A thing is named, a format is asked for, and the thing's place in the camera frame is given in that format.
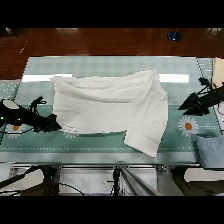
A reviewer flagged cream garment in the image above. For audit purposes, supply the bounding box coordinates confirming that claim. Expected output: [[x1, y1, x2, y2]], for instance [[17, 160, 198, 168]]
[[212, 57, 224, 88]]

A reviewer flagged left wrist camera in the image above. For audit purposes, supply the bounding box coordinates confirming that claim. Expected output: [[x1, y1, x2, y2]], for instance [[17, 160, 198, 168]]
[[29, 95, 48, 116]]

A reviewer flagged light blue garment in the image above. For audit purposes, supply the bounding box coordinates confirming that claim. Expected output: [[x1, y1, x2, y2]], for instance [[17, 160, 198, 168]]
[[195, 134, 224, 170]]

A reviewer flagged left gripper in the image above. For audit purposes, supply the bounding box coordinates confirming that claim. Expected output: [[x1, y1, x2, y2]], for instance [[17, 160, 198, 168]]
[[34, 113, 63, 133]]

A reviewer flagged blue round object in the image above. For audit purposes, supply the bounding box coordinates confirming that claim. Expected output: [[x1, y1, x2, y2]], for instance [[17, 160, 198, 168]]
[[167, 30, 183, 43]]

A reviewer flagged silver frame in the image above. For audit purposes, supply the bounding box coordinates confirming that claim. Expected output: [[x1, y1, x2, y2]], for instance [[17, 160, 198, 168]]
[[0, 162, 205, 197]]

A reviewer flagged white T-shirt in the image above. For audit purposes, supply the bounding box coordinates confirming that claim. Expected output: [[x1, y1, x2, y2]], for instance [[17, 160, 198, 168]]
[[49, 68, 169, 158]]

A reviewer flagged black cable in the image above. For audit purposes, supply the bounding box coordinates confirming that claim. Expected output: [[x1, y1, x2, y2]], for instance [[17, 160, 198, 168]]
[[52, 179, 85, 197]]

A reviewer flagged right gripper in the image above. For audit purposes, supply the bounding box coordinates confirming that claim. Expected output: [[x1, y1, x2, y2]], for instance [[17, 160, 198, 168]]
[[178, 92, 213, 117]]

